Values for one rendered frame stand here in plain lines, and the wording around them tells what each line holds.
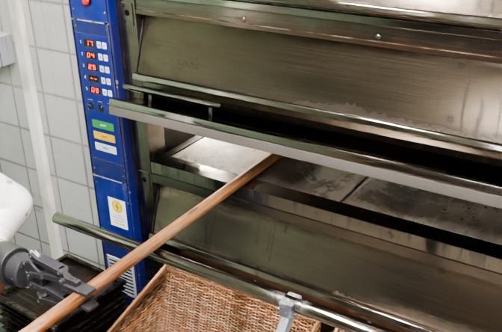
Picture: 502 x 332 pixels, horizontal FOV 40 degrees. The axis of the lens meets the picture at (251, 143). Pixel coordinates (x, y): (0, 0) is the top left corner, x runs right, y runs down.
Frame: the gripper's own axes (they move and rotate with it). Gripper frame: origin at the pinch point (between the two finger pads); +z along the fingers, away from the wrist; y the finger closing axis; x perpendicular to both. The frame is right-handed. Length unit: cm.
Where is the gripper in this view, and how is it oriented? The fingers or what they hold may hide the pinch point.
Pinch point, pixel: (81, 294)
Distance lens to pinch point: 155.4
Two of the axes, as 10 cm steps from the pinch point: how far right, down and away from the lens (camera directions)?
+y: 0.3, 9.1, 4.0
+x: -5.5, 3.5, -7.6
